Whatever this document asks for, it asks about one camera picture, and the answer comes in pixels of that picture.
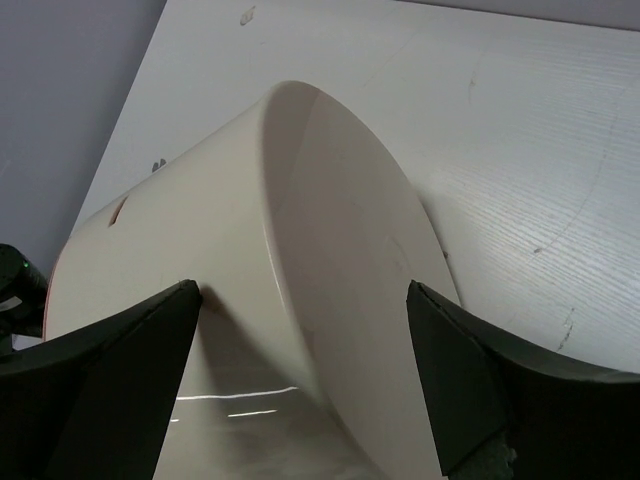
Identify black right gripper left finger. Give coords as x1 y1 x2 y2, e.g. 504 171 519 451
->
1 280 201 479

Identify orange top drawer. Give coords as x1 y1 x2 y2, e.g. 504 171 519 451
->
42 262 57 341

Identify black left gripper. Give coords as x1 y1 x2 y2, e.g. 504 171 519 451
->
1 243 48 355

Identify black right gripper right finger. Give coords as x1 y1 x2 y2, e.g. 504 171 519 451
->
406 282 639 479

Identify small white plastic piece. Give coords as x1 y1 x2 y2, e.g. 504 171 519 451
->
240 6 256 26

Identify cream round drawer cabinet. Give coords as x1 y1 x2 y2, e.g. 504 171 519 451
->
47 81 458 479

